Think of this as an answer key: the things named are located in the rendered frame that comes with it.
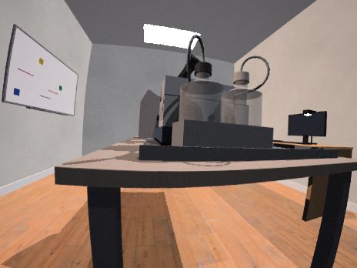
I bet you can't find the translucent grey bottle with cap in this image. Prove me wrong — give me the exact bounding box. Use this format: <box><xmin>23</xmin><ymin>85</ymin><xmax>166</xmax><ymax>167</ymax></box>
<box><xmin>224</xmin><ymin>71</ymin><xmax>262</xmax><ymax>126</ymax></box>

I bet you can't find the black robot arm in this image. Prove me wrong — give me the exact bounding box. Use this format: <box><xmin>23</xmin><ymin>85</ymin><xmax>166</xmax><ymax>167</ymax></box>
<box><xmin>178</xmin><ymin>54</ymin><xmax>200</xmax><ymax>78</ymax></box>

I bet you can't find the black curved hose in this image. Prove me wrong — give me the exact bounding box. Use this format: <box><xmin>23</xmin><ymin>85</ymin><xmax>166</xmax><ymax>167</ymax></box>
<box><xmin>187</xmin><ymin>34</ymin><xmax>205</xmax><ymax>82</ymax></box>

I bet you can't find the grey bottle with black cap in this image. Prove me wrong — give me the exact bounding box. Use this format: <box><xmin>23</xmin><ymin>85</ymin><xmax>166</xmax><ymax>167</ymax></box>
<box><xmin>178</xmin><ymin>62</ymin><xmax>225</xmax><ymax>122</ymax></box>

